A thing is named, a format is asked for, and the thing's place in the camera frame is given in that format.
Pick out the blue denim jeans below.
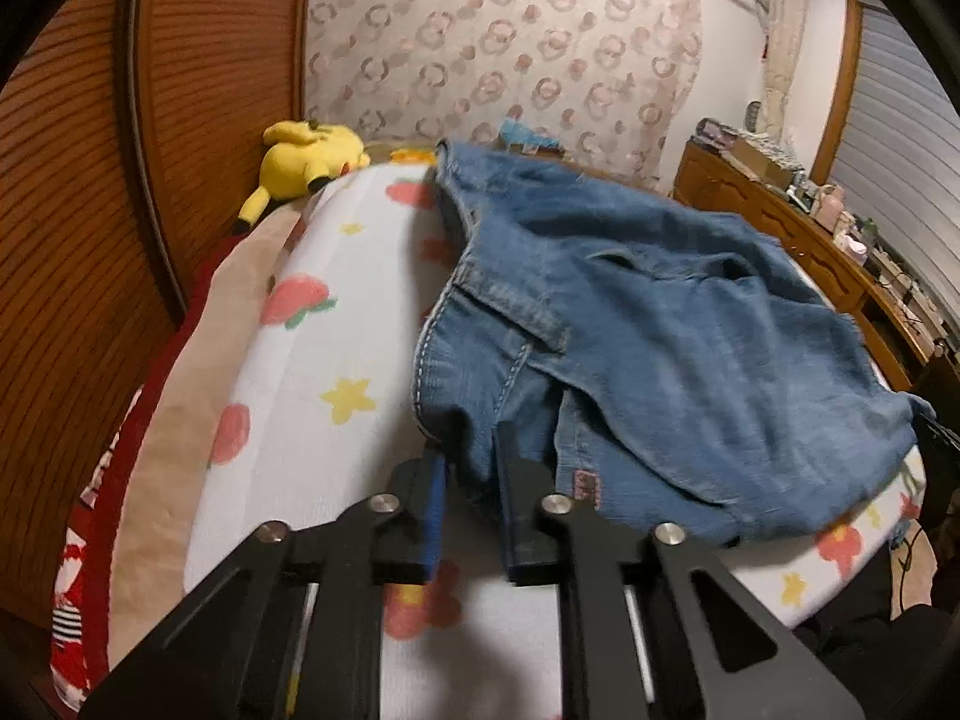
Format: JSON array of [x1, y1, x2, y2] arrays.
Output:
[[412, 142, 928, 546]]

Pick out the white fruit print towel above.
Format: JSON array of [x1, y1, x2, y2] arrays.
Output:
[[205, 166, 926, 718]]

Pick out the tan floral blanket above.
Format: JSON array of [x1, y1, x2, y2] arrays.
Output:
[[94, 200, 308, 668]]

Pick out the red patterned bedding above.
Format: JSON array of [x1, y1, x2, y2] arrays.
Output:
[[50, 236, 244, 718]]

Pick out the yellow Pikachu plush toy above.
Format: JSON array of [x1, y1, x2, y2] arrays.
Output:
[[233, 121, 371, 234]]

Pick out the blue item on box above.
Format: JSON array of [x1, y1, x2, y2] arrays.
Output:
[[498, 119, 565, 160]]

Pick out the brown louvered wardrobe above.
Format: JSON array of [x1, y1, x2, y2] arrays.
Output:
[[2, 0, 306, 628]]

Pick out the grey window blinds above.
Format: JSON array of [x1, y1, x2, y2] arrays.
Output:
[[830, 0, 958, 317]]

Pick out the floral lace wall curtain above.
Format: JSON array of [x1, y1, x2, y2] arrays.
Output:
[[304, 0, 703, 188]]

